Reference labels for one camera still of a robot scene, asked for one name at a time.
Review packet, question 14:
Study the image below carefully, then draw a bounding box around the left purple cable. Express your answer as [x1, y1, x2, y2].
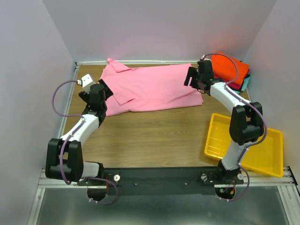
[52, 80, 119, 205]

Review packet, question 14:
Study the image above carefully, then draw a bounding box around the teal folded t shirt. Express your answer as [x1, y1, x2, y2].
[235, 74, 250, 94]

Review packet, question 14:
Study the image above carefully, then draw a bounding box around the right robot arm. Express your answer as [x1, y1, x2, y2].
[184, 60, 266, 184]

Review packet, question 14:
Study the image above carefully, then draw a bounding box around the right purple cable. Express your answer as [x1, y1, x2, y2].
[203, 53, 268, 202]

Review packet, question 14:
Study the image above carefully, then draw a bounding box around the orange folded t shirt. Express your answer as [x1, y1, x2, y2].
[211, 52, 250, 82]

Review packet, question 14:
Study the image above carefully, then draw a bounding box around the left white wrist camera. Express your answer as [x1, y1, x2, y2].
[76, 74, 96, 94]

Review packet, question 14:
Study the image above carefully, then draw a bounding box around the pink t shirt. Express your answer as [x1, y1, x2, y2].
[101, 58, 203, 116]

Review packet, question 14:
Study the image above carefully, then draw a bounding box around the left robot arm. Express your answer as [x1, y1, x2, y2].
[45, 74, 113, 185]

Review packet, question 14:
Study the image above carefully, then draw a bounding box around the purple cable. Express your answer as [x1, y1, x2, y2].
[52, 80, 119, 205]
[203, 53, 268, 202]

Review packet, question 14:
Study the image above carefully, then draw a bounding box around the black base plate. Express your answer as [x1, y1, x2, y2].
[77, 166, 244, 201]

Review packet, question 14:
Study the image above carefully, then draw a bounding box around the yellow plastic tray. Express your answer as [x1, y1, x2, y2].
[204, 113, 284, 178]

